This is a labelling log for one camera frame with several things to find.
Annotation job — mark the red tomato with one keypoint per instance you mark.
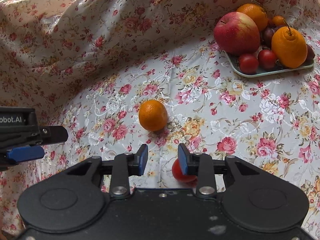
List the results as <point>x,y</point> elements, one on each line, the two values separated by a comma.
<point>179,176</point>

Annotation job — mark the large red apple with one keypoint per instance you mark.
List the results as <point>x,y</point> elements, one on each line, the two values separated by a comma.
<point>237,34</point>

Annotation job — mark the floral tablecloth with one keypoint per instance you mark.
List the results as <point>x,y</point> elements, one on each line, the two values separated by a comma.
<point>88,65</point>

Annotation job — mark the red tomato tray front-right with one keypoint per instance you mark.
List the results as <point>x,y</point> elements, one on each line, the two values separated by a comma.
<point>267,59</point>

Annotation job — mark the dark plum tray right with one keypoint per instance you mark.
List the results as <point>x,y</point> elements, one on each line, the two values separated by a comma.
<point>310,54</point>

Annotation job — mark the large orange with stem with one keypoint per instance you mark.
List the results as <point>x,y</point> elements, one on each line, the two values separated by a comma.
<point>289,46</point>

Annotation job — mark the red tomato tray front-left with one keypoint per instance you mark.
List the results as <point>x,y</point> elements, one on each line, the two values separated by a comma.
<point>248,64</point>

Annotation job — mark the small mandarin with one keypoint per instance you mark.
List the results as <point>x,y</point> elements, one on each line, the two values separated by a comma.
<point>278,21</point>
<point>152,115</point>

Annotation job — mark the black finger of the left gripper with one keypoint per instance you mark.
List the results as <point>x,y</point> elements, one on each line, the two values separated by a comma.
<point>53,134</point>

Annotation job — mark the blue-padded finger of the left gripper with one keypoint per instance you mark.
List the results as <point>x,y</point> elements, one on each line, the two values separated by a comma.
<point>26,153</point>

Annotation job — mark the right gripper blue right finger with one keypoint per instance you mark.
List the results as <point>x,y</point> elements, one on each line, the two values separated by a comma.
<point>192,164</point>

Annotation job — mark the rear orange with stem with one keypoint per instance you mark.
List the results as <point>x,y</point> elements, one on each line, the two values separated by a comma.
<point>256,13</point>

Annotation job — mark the purple plum tray rear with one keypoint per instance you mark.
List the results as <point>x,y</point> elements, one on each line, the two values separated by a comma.
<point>267,35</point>

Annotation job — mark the light green rectangular tray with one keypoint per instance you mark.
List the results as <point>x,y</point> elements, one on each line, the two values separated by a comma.
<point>279,69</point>

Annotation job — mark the small mandarin on tray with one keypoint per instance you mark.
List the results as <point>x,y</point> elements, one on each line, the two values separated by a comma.
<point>278,21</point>

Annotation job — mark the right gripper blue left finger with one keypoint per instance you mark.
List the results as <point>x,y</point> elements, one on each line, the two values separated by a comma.
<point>132,164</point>

